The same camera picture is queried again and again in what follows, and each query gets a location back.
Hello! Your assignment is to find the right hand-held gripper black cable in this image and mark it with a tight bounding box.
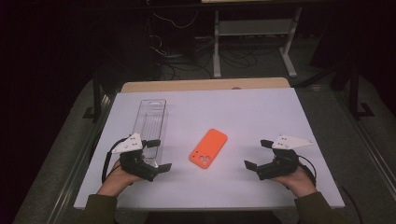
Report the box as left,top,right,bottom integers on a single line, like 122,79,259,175
295,154,318,189

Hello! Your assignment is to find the clear plastic packaging tray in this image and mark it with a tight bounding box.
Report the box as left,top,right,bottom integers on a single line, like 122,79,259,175
132,98,170,167

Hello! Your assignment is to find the person's left hand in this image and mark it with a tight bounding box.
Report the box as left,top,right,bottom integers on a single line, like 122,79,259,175
96,159,145,198

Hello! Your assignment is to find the black floor cable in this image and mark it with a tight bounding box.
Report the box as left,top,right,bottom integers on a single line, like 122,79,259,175
338,185,364,224

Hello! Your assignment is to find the thin white hanging cable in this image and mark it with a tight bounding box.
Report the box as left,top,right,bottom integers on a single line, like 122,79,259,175
151,10,200,30

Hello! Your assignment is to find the orange phone case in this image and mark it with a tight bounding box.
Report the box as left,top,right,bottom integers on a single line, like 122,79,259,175
189,128,229,170

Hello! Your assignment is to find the tangle of black floor cables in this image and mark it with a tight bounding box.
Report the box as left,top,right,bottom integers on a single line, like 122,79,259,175
158,36,260,79

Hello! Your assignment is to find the black metal stand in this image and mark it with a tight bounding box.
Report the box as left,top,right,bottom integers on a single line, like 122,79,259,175
347,61,375,121
82,66,108,122

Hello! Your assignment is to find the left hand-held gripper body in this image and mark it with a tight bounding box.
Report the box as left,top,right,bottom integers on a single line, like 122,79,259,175
111,133,159,183

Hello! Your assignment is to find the person's right hand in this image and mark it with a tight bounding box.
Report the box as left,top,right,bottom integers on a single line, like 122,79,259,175
270,164,318,199

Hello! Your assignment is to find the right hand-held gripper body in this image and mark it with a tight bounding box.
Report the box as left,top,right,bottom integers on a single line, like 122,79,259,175
256,134,316,181

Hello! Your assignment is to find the grey metal rail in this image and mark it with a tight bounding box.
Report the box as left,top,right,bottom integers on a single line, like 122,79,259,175
46,92,117,224
334,90,396,191

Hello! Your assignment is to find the white metal table frame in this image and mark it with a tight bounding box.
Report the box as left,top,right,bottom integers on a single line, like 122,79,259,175
212,7,304,78

